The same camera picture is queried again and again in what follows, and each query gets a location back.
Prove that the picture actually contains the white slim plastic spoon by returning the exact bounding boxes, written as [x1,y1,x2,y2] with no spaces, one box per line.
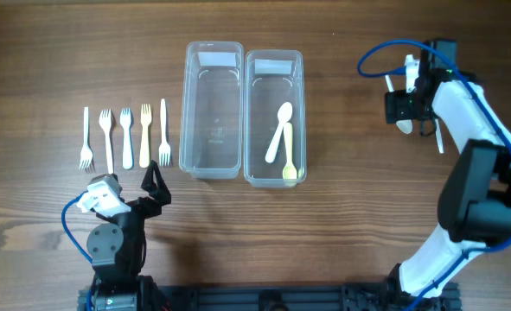
[385,75,412,135]

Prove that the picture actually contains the yellow plastic spoon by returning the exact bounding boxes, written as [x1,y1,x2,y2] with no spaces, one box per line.
[282,122,297,187]

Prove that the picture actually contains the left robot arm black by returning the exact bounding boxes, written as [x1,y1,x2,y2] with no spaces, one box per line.
[78,161,171,310]

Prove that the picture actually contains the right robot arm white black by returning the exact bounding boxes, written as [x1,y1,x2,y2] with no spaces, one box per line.
[384,39,511,308]

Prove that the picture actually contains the white fork nearest container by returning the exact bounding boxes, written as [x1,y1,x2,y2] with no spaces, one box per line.
[158,98,171,167]

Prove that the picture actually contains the left clear plastic container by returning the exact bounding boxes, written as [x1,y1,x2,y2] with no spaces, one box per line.
[179,41,244,179]

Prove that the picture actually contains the clear plastic container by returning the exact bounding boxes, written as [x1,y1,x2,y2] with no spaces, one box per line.
[244,49,307,187]
[179,41,244,179]

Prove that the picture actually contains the right clear plastic container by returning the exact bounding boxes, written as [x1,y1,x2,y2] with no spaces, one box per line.
[244,49,307,187]

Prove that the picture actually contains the yellow plastic fork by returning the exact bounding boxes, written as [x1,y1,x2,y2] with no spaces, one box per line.
[139,104,152,168]

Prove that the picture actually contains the white plastic fork far left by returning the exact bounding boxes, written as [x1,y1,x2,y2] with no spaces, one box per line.
[79,107,93,169]

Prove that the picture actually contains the light blue plastic fork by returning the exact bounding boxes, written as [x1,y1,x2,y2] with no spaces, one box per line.
[119,108,133,169]

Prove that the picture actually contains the white fork tines up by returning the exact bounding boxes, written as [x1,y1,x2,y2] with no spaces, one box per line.
[99,109,114,174]

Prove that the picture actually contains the right blue cable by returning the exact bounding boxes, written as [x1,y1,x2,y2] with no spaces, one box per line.
[357,39,511,311]

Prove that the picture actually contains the blue cable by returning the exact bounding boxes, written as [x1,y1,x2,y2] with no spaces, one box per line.
[357,39,511,311]
[61,192,94,264]

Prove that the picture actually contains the left blue cable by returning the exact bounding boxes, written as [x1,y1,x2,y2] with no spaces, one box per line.
[61,192,94,264]

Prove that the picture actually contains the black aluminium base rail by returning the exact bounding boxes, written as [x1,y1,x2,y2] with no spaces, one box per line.
[91,283,463,311]

